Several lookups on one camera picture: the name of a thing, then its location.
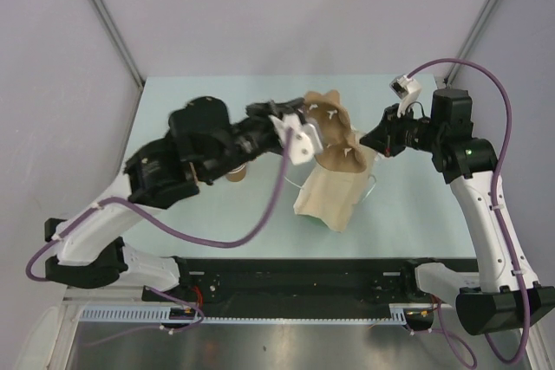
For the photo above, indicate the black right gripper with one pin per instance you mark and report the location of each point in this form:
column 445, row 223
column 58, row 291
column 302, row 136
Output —
column 384, row 137

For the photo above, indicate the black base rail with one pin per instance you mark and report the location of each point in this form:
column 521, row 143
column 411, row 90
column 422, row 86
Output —
column 296, row 289

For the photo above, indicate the stack of brown paper cups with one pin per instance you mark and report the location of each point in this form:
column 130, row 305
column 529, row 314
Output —
column 237, row 174

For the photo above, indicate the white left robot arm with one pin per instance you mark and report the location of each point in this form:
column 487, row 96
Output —
column 200, row 146

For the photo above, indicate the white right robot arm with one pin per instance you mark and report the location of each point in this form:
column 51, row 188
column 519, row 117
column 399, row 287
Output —
column 508, row 293

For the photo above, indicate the printed green paper bag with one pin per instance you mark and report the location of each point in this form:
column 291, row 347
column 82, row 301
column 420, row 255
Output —
column 332, row 196

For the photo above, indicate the white slotted cable duct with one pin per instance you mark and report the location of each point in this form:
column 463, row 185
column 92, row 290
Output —
column 174, row 315

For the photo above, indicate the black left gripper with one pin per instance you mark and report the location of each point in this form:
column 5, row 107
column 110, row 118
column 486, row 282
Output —
column 269, row 109

